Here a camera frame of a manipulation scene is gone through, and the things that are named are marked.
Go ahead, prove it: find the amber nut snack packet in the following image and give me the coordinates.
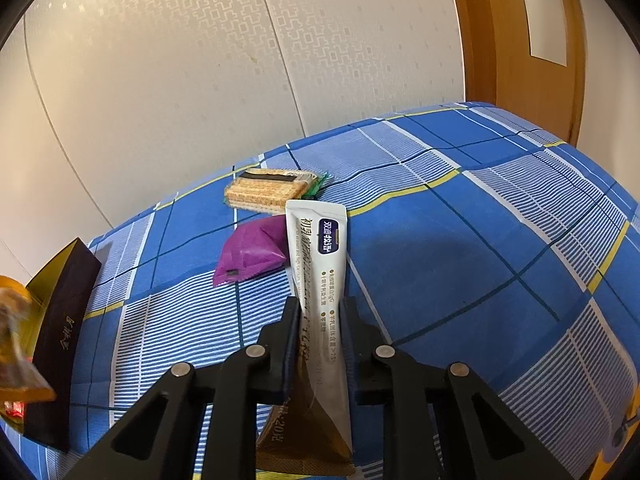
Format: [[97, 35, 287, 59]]
[[0, 275, 57, 404]]

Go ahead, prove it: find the gold gift box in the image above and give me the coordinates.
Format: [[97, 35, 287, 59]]
[[0, 237, 104, 454]]

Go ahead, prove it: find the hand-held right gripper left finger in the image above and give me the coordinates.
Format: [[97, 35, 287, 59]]
[[62, 296, 301, 480]]

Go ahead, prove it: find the cracker packet with green edge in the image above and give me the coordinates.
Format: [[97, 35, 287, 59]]
[[222, 168, 329, 211]]

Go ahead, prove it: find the blue plaid bed sheet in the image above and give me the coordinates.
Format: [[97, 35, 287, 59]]
[[0, 101, 640, 480]]

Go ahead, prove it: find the purple snack packet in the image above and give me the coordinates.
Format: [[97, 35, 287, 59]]
[[213, 214, 291, 289]]

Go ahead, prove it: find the white and gold pouch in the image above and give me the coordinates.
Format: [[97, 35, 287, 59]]
[[255, 199, 357, 477]]

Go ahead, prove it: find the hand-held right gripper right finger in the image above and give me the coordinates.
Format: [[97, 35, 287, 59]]
[[341, 296, 572, 480]]

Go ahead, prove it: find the wooden door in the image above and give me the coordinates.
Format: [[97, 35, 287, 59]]
[[444, 0, 589, 147]]

